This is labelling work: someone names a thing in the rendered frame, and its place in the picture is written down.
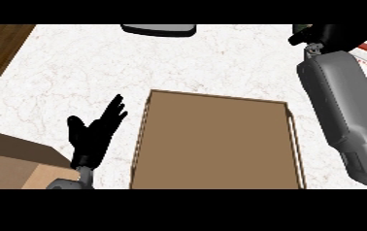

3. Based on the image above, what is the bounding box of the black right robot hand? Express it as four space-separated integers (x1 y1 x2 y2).
286 23 367 53

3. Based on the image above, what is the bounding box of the white plate with red rim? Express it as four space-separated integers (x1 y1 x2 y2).
349 42 367 68

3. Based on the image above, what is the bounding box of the brown wooden tray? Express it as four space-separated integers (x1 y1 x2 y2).
127 88 307 190

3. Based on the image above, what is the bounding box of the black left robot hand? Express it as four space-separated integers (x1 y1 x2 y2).
66 93 128 171

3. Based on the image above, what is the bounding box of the grey flat appliance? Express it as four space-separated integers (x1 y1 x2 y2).
118 23 198 38

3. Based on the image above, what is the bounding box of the brown cardboard box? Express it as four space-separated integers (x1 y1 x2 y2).
0 132 81 190

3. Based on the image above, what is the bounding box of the dark brown wooden panel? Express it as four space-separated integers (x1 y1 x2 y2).
0 23 36 78

